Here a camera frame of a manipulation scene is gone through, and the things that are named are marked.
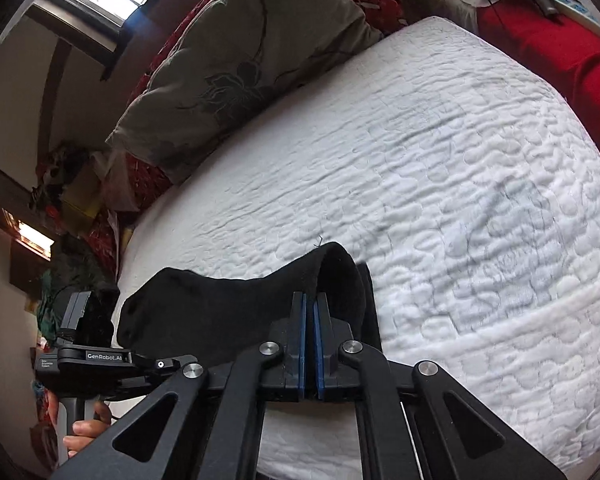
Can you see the dark green jacket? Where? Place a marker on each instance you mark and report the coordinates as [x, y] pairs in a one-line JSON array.
[[75, 265]]

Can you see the white plastic bar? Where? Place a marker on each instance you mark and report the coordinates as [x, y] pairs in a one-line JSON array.
[[577, 10]]

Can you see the white quilted bedspread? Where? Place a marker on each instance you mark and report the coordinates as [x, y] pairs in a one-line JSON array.
[[430, 160]]

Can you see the grey floral pillow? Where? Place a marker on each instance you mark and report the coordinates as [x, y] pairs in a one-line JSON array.
[[230, 50]]

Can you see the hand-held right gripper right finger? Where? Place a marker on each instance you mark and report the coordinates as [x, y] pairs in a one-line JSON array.
[[321, 340]]

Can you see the wooden shelf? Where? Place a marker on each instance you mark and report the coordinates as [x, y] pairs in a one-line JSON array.
[[27, 232]]

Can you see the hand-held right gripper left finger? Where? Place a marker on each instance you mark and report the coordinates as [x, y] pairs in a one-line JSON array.
[[301, 332]]

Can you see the yellow cardboard box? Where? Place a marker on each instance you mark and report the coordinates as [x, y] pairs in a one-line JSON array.
[[80, 195]]

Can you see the translucent plastic bag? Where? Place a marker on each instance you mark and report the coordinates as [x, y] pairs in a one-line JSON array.
[[112, 180]]

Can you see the person's left hand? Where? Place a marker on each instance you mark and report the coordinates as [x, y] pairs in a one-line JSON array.
[[85, 431]]

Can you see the plain red cloth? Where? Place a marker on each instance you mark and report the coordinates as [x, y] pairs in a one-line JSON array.
[[555, 50]]

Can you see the black pants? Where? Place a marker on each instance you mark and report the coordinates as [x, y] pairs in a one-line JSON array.
[[220, 305]]

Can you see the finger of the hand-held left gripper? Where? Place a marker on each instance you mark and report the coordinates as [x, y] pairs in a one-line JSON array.
[[165, 364]]

